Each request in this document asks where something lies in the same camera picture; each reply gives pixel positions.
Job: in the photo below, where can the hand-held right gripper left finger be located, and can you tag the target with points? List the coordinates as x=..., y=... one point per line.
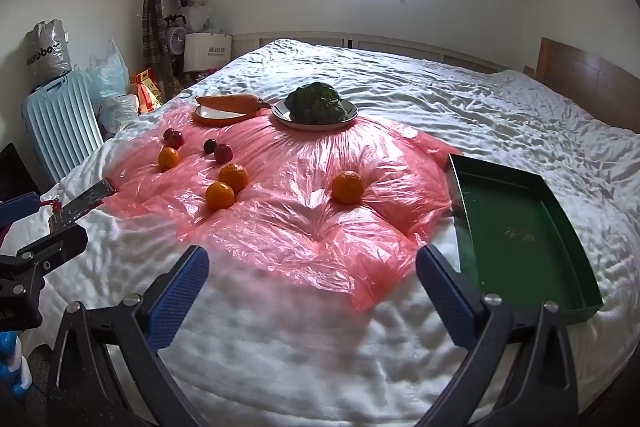
x=182, y=292

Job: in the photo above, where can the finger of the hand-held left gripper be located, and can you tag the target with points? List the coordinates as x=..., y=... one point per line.
x=20, y=207
x=55, y=247

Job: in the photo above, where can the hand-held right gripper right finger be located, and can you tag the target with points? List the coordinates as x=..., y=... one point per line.
x=442, y=294

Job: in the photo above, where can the green rectangular tray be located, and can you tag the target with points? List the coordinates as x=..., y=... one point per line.
x=520, y=227

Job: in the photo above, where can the orange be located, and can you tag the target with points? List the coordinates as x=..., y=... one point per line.
x=220, y=196
x=233, y=177
x=348, y=186
x=169, y=158

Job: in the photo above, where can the red strawberry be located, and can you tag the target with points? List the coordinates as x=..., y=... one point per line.
x=177, y=141

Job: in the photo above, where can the black flat board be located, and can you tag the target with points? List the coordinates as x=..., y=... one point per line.
x=12, y=172

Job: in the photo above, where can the light blue suitcase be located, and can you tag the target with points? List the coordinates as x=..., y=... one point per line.
x=60, y=127

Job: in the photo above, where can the white plastic bag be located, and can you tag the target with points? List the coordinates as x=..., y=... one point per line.
x=117, y=114

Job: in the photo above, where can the pink plastic sheet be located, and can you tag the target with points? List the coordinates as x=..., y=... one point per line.
x=300, y=207

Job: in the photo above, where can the dark red plum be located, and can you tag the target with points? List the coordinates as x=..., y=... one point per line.
x=209, y=146

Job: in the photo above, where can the grey printed bag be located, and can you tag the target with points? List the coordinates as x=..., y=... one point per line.
x=47, y=52

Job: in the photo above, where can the small red apple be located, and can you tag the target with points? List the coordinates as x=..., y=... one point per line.
x=168, y=133

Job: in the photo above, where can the clear plastic bag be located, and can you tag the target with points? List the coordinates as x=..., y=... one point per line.
x=107, y=72

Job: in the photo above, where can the orange carton box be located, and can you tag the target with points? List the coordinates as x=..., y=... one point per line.
x=147, y=92

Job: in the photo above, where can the orange plate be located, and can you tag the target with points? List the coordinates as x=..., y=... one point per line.
x=220, y=118

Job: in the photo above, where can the carrot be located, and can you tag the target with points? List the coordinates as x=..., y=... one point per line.
x=230, y=103

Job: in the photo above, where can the bed with white quilt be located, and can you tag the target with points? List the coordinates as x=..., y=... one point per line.
x=450, y=97

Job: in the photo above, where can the grey plate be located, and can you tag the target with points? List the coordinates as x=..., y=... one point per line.
x=300, y=125

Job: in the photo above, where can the grey round fan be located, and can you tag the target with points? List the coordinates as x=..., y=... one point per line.
x=176, y=42

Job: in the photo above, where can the plaid scarf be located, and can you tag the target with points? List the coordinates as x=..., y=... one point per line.
x=152, y=22

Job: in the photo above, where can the dark leafy greens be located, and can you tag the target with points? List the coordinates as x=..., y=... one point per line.
x=315, y=104

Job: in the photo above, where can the white cardboard box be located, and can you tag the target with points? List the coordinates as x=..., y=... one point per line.
x=207, y=52

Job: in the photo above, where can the beige window ledge panelling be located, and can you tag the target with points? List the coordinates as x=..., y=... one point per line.
x=390, y=47

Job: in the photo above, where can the wooden headboard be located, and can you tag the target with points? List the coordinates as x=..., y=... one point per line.
x=585, y=77

